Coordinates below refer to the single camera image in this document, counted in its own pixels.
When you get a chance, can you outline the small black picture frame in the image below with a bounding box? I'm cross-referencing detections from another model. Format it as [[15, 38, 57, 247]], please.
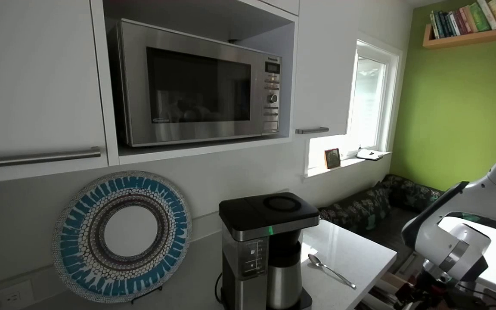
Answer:
[[324, 147, 343, 171]]

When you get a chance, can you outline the red brown book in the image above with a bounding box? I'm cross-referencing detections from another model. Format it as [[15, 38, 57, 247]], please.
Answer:
[[453, 5, 472, 36]]

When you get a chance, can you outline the narrow white cabinet door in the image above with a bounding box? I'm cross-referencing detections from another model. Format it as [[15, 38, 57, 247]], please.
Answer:
[[291, 0, 356, 138]]

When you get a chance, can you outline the steel teaspoon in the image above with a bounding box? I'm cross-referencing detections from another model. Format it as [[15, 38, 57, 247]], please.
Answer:
[[306, 252, 358, 291]]

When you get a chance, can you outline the short steel cabinet handle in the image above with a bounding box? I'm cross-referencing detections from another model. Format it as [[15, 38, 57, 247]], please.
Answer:
[[293, 124, 332, 138]]

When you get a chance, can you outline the white flat dish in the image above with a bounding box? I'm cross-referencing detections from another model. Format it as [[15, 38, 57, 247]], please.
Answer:
[[355, 147, 389, 162]]

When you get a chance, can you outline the steel coffee carafe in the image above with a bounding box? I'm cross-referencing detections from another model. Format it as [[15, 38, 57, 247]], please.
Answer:
[[265, 229, 306, 310]]

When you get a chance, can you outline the black coffee maker cord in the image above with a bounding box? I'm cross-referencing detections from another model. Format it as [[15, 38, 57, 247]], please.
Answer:
[[212, 272, 227, 307]]

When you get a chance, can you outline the stainless steel microwave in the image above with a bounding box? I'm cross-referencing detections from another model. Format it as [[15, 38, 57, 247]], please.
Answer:
[[115, 16, 286, 150]]

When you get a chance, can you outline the dark green book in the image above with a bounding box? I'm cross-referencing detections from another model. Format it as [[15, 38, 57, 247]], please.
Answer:
[[429, 11, 442, 42]]

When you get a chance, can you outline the wide white cabinet door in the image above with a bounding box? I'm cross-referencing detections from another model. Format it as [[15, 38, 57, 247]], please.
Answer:
[[0, 0, 110, 186]]

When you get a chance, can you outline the black and steel coffee maker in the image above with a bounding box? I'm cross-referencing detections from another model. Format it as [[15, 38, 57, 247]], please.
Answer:
[[217, 190, 322, 310]]

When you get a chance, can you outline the wooden wall shelf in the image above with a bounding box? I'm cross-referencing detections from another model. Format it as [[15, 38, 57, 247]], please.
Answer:
[[420, 23, 496, 52]]

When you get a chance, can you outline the white wall outlet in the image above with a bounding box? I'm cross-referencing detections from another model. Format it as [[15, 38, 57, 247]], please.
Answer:
[[0, 279, 38, 310]]

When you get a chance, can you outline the bright green book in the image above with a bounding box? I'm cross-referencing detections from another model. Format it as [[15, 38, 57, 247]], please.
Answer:
[[467, 2, 492, 35]]

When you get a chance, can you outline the blue patterned decorative plate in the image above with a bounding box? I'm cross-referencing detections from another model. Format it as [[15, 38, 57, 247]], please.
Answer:
[[53, 171, 194, 305]]

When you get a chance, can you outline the long steel cabinet handle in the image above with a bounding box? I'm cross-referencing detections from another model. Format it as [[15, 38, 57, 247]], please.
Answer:
[[0, 147, 107, 171]]

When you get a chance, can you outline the white framed window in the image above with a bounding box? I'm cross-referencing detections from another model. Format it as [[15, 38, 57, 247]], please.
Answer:
[[344, 38, 403, 155]]

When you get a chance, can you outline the dark teal book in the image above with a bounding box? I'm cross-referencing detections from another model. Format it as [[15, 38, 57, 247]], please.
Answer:
[[437, 9, 451, 40]]

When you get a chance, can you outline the pale book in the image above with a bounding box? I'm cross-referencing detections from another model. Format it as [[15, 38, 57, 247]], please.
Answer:
[[446, 11, 461, 38]]

